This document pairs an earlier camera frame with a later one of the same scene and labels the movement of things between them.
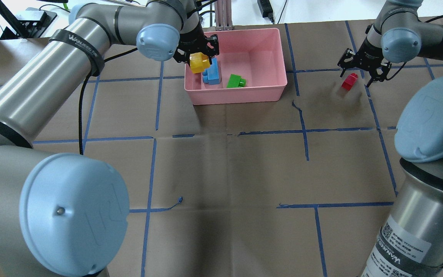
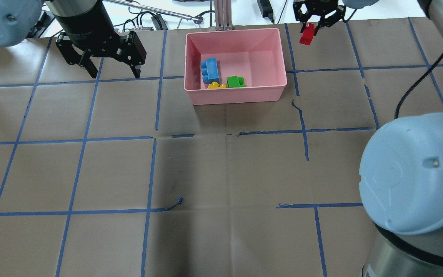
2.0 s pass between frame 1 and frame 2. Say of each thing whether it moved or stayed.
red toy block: moved
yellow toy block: moved
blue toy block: stayed
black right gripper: moved
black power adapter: stayed
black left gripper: moved
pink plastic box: stayed
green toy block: stayed
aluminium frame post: stayed
